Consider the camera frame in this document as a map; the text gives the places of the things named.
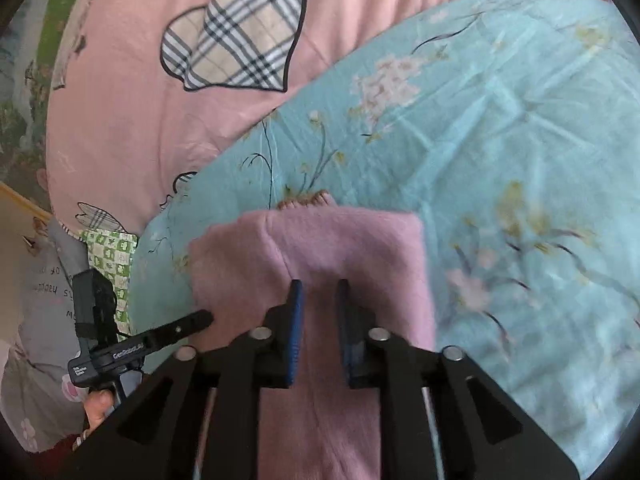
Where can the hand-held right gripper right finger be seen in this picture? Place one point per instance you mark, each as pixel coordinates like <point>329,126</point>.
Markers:
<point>346,332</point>

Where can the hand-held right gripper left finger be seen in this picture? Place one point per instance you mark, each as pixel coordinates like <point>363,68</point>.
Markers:
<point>296,332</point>

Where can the white pillow with pink print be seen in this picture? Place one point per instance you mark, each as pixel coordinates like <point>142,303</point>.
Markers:
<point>35,410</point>

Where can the pink knitted sweater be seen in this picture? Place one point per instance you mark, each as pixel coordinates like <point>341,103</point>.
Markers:
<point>345,245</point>

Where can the green checked pillow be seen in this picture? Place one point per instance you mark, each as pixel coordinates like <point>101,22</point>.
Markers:
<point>112,260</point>

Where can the pink quilt with plaid hearts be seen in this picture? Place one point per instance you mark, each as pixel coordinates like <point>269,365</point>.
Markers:
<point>140,110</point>

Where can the red cloth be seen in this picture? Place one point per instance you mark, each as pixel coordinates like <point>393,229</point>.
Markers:
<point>55,450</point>

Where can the teal floral bed sheet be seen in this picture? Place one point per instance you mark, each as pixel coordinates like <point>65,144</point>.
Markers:
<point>475,160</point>

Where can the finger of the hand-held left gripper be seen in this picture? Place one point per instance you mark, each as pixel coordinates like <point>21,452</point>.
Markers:
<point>182,329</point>

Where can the green patterned cloth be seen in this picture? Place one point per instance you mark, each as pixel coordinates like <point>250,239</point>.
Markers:
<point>70,15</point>

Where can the wooden bed frame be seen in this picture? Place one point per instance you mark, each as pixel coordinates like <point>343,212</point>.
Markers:
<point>22,200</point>

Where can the person's left hand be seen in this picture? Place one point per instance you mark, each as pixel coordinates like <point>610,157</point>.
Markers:
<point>97,412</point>

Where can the grey pillow with lettering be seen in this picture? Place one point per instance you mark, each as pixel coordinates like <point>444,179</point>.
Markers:
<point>50,300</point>

